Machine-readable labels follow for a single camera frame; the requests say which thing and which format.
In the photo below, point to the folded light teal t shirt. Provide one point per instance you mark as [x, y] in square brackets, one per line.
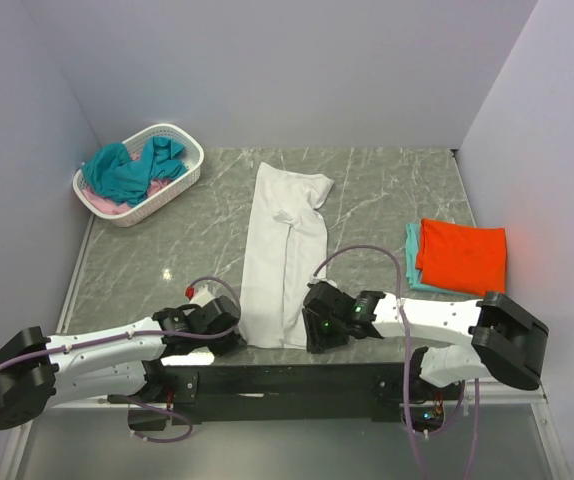
[413, 274]

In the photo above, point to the white plastic laundry basket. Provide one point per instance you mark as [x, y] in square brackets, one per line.
[193, 159]

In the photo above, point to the folded orange t shirt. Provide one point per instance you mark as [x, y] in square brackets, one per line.
[463, 259]

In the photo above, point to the teal t shirt in basket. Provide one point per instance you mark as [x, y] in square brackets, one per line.
[157, 148]

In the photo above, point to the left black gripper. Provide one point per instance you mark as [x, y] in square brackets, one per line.
[229, 344]

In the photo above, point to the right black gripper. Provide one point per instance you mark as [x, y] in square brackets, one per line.
[315, 338]

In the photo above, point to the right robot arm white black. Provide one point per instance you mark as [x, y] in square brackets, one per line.
[492, 337]

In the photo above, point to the white t shirt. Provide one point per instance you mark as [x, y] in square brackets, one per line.
[287, 240]

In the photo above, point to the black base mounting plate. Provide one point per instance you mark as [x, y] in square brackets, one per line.
[218, 393]

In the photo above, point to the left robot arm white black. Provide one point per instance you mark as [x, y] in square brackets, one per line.
[38, 371]

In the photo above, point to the pink t shirt in basket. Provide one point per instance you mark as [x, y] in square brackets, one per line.
[116, 184]

